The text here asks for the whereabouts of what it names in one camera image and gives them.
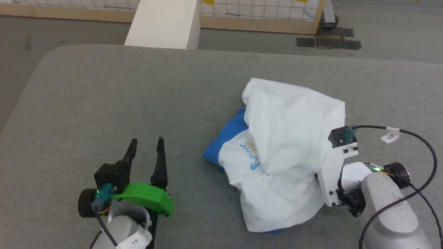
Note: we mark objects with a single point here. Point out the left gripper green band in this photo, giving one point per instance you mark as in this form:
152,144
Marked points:
145,197

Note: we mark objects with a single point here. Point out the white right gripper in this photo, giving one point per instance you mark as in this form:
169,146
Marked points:
330,173

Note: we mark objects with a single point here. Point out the white and blue T-shirt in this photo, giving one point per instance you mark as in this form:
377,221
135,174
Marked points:
287,155

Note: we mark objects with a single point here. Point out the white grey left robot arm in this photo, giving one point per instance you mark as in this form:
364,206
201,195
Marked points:
121,228

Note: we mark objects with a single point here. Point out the large black floor mat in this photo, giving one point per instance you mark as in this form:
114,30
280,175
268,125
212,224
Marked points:
337,43

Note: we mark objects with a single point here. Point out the small black floor mat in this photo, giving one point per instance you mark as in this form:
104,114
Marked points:
305,42

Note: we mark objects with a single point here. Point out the white square pillar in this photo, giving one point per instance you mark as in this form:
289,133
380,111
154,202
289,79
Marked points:
162,24

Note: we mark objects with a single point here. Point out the wooden framed grid panel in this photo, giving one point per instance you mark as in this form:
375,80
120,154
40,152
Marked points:
263,24
69,14

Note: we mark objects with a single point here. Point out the yellow tape piece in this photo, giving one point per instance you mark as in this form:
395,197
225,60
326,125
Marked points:
208,1

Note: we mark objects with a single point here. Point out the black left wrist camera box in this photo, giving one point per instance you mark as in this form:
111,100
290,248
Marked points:
110,176

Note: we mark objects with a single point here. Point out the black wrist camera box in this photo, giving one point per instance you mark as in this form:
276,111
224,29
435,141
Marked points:
341,135
110,176

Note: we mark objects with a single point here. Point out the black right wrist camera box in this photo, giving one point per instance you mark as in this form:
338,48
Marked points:
341,135

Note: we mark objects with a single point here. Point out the grey metal post with wheel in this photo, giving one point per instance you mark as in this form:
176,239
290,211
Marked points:
329,15

